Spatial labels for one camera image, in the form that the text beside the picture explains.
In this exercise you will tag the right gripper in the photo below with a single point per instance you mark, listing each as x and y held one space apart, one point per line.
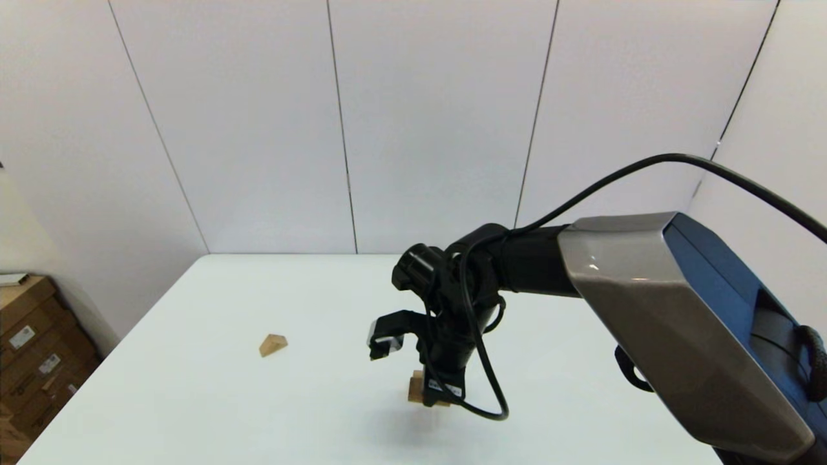
449 361

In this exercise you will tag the arched wooden block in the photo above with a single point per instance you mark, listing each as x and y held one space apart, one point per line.
415 392

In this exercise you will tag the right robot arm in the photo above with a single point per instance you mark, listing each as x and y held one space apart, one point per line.
678 310

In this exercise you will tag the triangular wooden block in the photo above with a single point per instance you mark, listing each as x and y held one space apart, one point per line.
273 345

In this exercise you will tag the brown cardboard box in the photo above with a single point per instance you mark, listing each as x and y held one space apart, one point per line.
58 397
10 442
39 368
19 310

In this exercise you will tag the flat white item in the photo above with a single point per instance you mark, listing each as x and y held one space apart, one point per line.
13 280

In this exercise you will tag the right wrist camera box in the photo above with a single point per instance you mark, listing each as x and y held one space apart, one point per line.
386 341

